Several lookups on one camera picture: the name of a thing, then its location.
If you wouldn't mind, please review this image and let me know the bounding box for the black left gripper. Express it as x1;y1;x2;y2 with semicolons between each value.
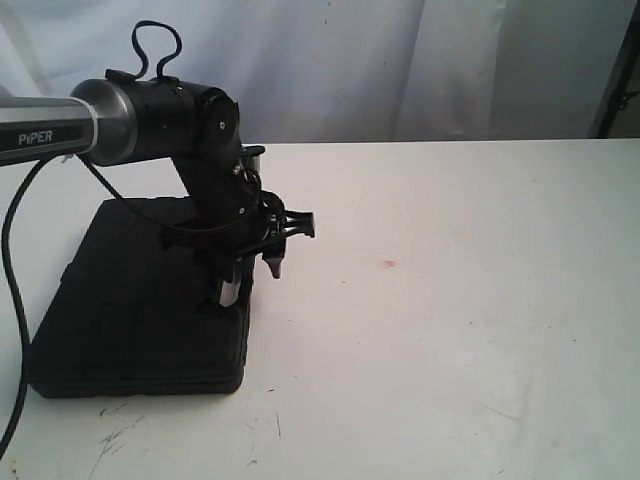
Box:
159;199;288;306

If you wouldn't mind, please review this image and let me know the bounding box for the black plastic tool case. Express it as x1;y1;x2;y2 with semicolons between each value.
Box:
28;197;254;398

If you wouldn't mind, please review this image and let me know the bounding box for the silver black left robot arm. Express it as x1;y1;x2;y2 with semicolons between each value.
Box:
1;70;289;283

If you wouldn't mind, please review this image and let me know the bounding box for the white backdrop curtain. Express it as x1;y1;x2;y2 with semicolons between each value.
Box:
1;1;635;143

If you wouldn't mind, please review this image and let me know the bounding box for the dark metal stand pole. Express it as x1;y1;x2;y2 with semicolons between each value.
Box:
589;1;639;139

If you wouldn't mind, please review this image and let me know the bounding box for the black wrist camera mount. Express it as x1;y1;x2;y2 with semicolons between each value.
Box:
275;210;315;238

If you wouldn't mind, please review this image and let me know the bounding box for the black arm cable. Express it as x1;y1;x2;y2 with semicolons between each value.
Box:
0;19;261;456

